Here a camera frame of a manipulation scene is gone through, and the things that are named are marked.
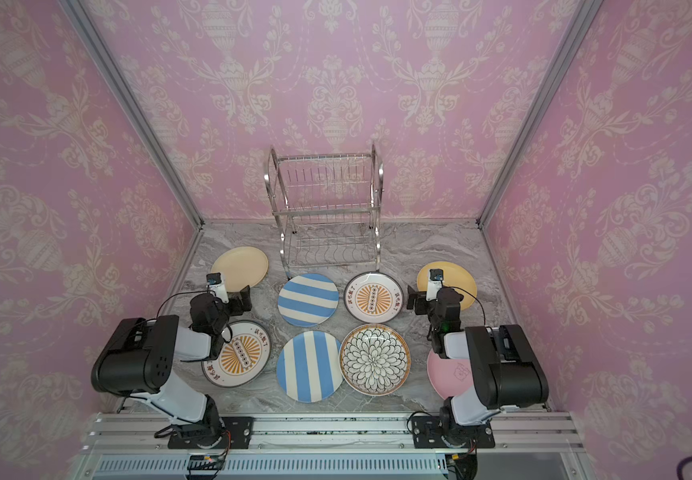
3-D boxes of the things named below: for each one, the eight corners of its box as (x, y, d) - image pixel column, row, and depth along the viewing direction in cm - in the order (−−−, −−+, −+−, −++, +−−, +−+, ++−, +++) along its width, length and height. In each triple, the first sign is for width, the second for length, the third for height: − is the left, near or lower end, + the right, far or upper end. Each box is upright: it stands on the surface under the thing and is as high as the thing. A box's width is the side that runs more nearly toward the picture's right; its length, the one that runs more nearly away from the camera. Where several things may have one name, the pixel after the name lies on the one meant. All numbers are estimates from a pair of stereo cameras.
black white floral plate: (339, 396, 81) (339, 393, 79) (341, 328, 94) (341, 324, 91) (413, 396, 81) (414, 393, 79) (405, 329, 94) (406, 324, 91)
